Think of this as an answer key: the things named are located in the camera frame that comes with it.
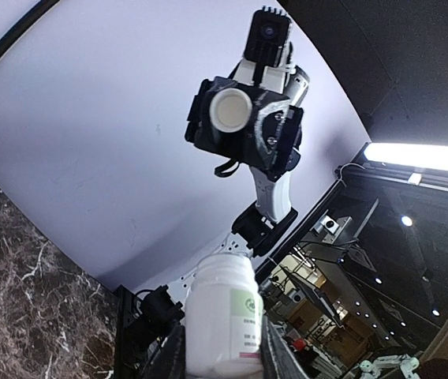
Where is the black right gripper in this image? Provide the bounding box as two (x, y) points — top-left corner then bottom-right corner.
(185, 77), (303, 182)

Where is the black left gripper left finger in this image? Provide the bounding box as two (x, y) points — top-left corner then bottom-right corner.
(140, 325), (186, 379)

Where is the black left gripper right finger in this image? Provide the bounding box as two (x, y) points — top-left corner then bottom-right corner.
(261, 316), (307, 379)

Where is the white bottle cap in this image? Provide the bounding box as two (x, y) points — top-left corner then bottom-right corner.
(209, 88), (252, 133)

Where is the white pill bottle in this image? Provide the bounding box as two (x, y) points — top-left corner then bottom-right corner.
(185, 253), (263, 378)

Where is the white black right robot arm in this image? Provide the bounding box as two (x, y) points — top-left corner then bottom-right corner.
(185, 61), (308, 257)

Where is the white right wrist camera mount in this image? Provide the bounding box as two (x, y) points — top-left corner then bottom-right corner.
(230, 43), (297, 93)

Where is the black front table rail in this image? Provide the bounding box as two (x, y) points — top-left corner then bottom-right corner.
(114, 285), (145, 379)

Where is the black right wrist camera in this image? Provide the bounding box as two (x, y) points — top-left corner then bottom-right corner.
(243, 6), (292, 87)

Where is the black frame post left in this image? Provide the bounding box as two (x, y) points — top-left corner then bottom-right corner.
(0, 0), (60, 60)

